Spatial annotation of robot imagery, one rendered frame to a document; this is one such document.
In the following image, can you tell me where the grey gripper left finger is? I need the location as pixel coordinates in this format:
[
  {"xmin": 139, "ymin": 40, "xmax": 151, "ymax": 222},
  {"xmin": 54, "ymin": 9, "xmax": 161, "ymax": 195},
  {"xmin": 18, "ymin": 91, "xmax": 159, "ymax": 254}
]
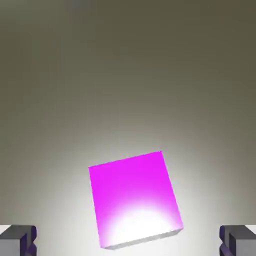
[{"xmin": 0, "ymin": 224, "xmax": 38, "ymax": 256}]

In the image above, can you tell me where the small magenta cube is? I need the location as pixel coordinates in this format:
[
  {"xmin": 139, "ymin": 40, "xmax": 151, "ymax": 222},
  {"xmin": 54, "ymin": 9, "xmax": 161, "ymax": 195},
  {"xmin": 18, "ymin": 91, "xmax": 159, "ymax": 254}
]
[{"xmin": 87, "ymin": 149, "xmax": 184, "ymax": 251}]

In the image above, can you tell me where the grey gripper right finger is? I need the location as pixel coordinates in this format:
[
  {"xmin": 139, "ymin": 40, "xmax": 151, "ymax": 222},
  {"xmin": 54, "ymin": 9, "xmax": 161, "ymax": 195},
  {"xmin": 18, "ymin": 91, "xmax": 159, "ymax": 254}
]
[{"xmin": 219, "ymin": 224, "xmax": 256, "ymax": 256}]

